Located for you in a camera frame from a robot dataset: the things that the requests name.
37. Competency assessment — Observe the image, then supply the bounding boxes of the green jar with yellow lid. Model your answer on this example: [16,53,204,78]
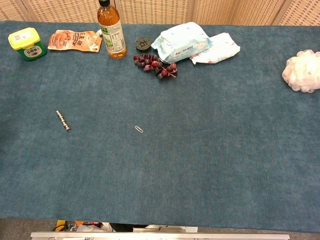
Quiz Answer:
[7,27,48,62]

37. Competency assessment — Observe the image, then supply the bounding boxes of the white red-printed soft pack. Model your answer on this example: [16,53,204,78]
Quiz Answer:
[189,32,241,66]

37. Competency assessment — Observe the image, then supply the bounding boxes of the aluminium profile rail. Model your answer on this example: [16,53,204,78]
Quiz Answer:
[30,231,291,240]

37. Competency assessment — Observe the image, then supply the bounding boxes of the black round disc with character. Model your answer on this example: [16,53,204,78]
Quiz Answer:
[135,36,152,53]

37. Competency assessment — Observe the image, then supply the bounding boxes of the white mesh bath sponge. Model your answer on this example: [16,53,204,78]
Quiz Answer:
[281,49,320,94]

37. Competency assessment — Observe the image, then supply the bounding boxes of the silver bead chain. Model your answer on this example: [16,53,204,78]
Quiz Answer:
[55,110,72,132]

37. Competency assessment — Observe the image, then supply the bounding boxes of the blue felt table mat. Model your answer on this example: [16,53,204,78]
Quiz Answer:
[0,20,320,234]

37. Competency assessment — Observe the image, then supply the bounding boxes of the woven folding screen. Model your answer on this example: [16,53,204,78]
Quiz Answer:
[0,0,320,27]

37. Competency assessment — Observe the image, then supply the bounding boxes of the orange snack pouch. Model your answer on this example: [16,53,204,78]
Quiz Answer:
[47,29,104,54]

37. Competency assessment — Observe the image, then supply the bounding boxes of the amber liquid bottle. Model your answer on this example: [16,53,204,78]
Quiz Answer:
[96,0,128,60]

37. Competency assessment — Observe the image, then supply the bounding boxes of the bunch of dark red grapes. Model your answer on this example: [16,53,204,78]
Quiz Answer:
[133,52,179,81]

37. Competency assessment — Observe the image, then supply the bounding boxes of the yellow black cabled device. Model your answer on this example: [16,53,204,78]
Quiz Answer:
[51,219,105,233]

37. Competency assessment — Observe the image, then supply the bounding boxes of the light blue wet wipes pack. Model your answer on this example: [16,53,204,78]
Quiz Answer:
[151,21,213,64]

